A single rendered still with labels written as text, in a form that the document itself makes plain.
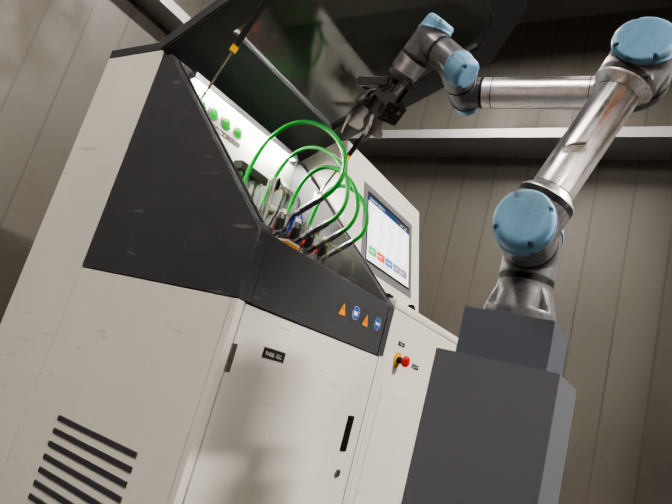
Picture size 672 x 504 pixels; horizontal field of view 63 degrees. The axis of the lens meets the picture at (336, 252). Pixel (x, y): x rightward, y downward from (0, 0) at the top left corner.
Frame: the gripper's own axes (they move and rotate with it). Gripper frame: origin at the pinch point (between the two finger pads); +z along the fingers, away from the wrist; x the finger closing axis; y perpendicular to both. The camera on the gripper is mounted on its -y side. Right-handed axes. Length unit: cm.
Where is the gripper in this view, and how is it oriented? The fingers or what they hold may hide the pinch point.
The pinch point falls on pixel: (353, 133)
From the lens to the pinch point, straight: 151.5
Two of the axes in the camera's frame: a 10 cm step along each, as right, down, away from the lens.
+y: 4.4, 7.0, -5.7
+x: 7.0, 1.3, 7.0
